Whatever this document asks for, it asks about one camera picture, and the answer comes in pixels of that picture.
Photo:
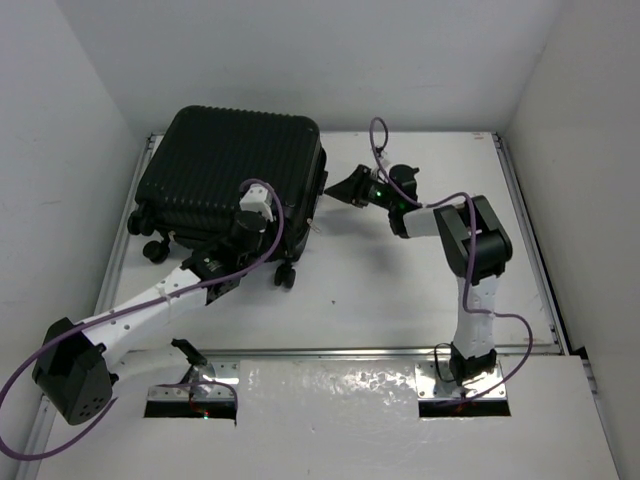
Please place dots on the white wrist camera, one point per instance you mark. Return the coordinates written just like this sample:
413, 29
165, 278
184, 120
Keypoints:
376, 172
258, 199

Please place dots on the metal mounting rail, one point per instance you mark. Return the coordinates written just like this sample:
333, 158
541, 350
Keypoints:
320, 380

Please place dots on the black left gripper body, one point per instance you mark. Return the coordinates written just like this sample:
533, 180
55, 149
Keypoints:
267, 241

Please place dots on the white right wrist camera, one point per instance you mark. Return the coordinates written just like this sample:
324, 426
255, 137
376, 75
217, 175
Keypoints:
376, 172

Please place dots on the black hard-shell suitcase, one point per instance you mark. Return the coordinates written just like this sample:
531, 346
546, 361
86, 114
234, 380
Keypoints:
190, 191

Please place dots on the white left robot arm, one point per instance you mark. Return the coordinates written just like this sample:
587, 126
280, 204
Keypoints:
197, 282

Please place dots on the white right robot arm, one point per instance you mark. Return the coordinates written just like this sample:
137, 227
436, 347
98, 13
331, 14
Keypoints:
475, 244

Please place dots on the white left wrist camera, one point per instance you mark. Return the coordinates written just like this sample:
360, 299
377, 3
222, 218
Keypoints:
258, 199

